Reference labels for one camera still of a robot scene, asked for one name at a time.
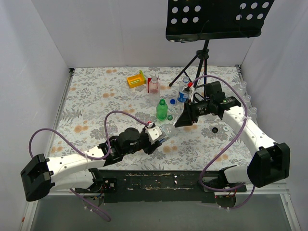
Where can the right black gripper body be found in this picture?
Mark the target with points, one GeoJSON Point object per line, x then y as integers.
{"type": "Point", "coordinates": [190, 113]}

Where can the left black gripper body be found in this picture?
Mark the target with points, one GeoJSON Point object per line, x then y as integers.
{"type": "Point", "coordinates": [149, 146]}

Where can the green bottle cap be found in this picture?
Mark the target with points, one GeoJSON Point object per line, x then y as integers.
{"type": "Point", "coordinates": [170, 117]}

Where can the clear bottle blue label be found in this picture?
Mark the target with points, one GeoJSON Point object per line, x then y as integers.
{"type": "Point", "coordinates": [168, 131]}

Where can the clear Pepsi bottle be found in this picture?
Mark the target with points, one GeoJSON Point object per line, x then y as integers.
{"type": "Point", "coordinates": [183, 93]}

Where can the green plastic bottle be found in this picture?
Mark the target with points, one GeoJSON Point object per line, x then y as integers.
{"type": "Point", "coordinates": [161, 110]}

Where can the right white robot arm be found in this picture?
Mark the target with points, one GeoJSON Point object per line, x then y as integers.
{"type": "Point", "coordinates": [270, 160]}

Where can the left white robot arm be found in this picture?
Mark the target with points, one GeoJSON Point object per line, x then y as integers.
{"type": "Point", "coordinates": [43, 174]}

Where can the black bottle cap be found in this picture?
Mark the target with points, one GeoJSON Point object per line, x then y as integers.
{"type": "Point", "coordinates": [214, 129]}

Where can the red plastic box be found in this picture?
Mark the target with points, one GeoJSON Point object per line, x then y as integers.
{"type": "Point", "coordinates": [151, 86]}

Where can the floral tablecloth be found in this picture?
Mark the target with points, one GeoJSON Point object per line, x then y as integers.
{"type": "Point", "coordinates": [100, 103]}

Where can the yellow plastic box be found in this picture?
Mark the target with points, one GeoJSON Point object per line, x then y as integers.
{"type": "Point", "coordinates": [136, 80]}

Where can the black music stand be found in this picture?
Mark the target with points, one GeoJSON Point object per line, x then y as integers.
{"type": "Point", "coordinates": [206, 20]}

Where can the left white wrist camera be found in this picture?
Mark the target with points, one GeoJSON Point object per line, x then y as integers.
{"type": "Point", "coordinates": [153, 133]}

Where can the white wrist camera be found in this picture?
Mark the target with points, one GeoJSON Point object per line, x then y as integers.
{"type": "Point", "coordinates": [153, 133]}
{"type": "Point", "coordinates": [188, 89]}

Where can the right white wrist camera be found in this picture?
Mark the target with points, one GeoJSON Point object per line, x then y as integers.
{"type": "Point", "coordinates": [188, 89]}

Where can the clear bottle by wall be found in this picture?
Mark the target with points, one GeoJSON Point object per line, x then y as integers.
{"type": "Point", "coordinates": [241, 88]}

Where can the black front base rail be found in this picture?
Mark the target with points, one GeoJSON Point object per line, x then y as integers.
{"type": "Point", "coordinates": [150, 186]}

